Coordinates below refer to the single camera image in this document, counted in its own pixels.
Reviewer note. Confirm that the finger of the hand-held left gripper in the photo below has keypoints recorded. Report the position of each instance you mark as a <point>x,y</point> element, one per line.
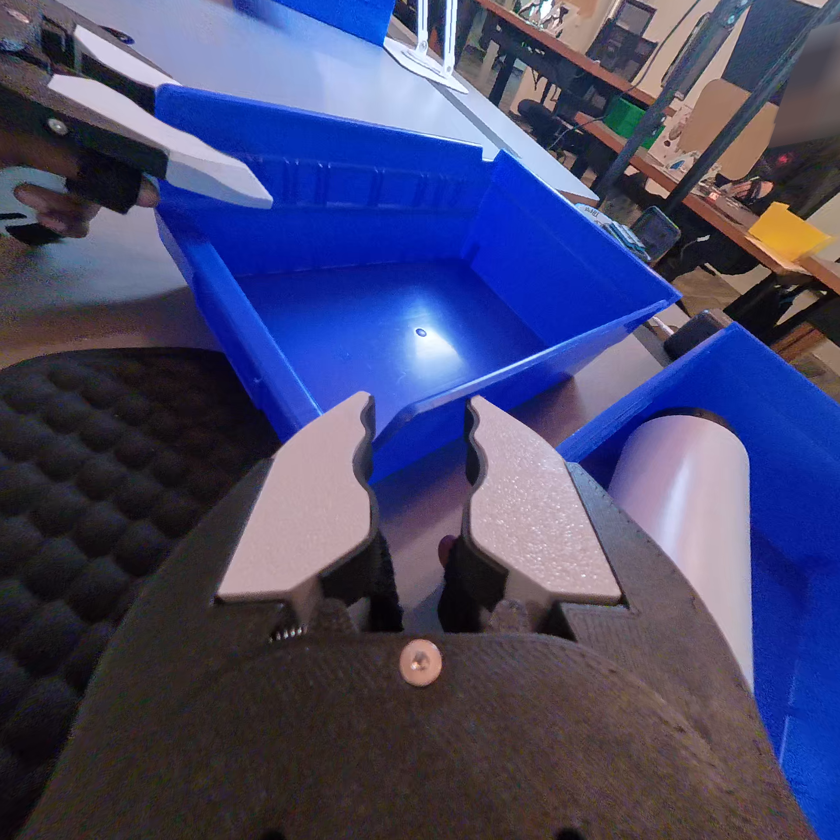
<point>118,59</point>
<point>197,167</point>

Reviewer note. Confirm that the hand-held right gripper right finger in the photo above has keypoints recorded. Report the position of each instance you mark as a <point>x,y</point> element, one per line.
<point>538,525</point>

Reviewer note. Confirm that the black light stand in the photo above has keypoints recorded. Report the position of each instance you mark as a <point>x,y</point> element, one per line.
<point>656,111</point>

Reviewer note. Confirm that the black monitor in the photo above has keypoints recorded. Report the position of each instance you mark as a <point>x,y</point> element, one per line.
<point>623,33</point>

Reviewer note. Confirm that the black tripod leg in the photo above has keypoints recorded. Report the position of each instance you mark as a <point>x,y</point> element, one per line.
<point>754,98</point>

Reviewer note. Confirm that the blue plastic bin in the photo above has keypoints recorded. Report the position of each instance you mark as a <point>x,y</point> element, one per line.
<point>361,341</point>
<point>341,16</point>
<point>800,459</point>

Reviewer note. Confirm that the white board stand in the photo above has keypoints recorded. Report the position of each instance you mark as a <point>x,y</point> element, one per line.
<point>426,65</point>

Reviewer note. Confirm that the white plastic bottle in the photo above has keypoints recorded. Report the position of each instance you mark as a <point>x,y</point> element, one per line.
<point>682,512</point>

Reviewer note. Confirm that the person's right hand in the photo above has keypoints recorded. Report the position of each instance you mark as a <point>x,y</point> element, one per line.
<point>447,548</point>

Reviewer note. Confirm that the grey charger case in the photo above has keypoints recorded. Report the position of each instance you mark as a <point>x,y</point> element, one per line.
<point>656,233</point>

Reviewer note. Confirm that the green plastic bin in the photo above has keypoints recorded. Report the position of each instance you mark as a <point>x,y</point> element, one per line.
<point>623,118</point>

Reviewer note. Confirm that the wooden top desk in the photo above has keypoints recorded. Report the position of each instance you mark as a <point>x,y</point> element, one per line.
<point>722,210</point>
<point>558,46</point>

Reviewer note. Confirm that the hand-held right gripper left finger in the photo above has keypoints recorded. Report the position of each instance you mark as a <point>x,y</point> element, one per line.
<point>308,525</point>

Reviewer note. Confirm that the blue tape roll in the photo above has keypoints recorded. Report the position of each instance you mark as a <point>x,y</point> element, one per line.
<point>590,212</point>

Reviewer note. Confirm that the person's left hand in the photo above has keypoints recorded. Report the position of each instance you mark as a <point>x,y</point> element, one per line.
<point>46,203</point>

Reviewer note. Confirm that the yellow paper sheet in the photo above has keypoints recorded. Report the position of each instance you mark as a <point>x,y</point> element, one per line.
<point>787,233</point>

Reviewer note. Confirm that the dark grey case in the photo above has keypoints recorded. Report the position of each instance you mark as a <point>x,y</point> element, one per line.
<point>695,331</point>

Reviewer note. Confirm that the black quilted pad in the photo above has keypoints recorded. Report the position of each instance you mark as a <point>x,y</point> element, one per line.
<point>98,492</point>

